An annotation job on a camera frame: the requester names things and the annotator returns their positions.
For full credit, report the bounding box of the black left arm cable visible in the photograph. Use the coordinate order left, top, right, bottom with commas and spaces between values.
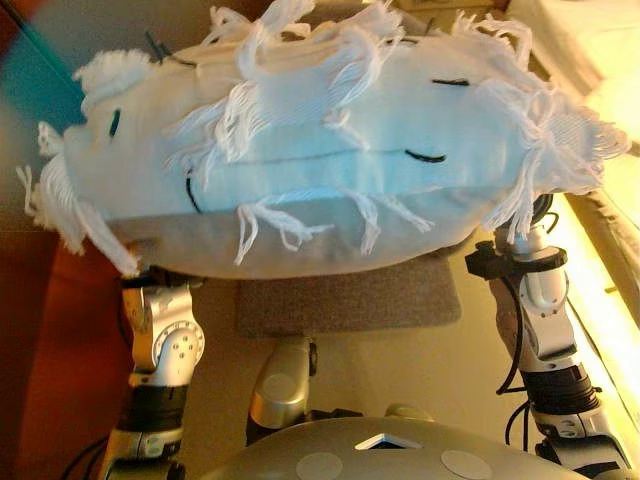
58, 438, 110, 480

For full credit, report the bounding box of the silver robot torso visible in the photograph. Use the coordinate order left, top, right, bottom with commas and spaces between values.
227, 417, 569, 480

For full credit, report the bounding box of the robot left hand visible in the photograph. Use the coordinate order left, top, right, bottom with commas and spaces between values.
121, 266, 206, 290

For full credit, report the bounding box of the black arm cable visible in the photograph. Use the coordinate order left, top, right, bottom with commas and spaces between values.
58, 438, 110, 480
496, 277, 534, 447

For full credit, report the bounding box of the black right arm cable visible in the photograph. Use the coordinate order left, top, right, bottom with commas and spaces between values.
496, 277, 534, 447

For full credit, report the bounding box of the grey fabric tub armchair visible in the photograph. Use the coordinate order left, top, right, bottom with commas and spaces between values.
234, 258, 463, 338

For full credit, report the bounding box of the white tasselled cushion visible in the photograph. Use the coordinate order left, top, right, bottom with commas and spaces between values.
14, 0, 633, 281

